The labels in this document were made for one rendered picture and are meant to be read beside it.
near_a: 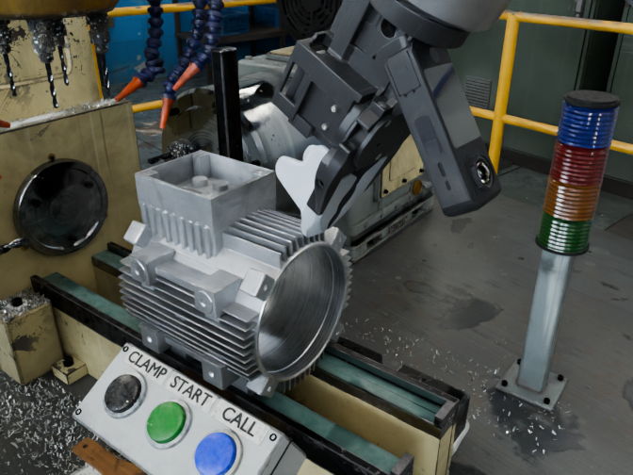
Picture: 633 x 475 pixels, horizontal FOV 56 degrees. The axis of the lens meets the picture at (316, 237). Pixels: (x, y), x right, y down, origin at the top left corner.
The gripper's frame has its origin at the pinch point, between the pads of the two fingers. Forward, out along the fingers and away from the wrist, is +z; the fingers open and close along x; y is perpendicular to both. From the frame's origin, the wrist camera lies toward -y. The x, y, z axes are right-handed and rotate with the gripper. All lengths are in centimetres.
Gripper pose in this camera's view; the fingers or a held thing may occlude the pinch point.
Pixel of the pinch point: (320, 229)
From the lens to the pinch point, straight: 49.7
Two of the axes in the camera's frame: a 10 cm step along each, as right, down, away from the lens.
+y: -6.9, -6.8, 2.5
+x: -6.1, 3.5, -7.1
